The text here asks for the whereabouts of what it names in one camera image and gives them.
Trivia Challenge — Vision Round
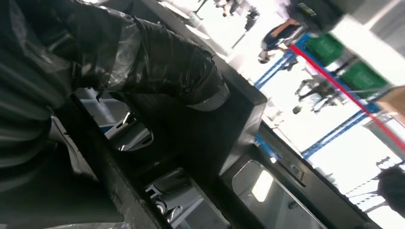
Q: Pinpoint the brown cardboard box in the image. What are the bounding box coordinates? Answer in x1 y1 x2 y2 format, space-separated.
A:
377 85 405 125

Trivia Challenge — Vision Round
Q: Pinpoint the blue metal rack frame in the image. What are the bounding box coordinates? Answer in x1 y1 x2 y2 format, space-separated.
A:
254 33 382 160

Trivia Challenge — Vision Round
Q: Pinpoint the green plastic bin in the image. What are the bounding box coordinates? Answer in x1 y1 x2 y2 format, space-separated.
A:
305 33 346 66
339 62 390 99

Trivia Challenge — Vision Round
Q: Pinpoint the person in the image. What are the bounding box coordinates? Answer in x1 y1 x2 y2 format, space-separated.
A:
257 18 303 64

